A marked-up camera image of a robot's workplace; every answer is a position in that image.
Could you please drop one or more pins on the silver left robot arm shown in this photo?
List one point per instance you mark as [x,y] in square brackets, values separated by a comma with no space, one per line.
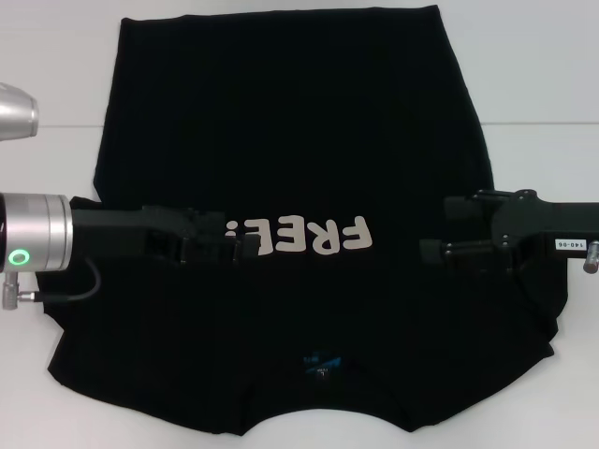
[37,234]

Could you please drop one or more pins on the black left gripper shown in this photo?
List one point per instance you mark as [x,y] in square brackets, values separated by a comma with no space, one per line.
[121,227]

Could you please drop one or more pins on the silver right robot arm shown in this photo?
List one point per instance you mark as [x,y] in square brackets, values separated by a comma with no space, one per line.
[591,257]

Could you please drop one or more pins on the black t-shirt with FREE print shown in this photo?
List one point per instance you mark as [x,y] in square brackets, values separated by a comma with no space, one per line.
[299,140]

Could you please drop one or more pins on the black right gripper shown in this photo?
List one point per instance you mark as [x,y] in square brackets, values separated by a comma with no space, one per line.
[552,220]

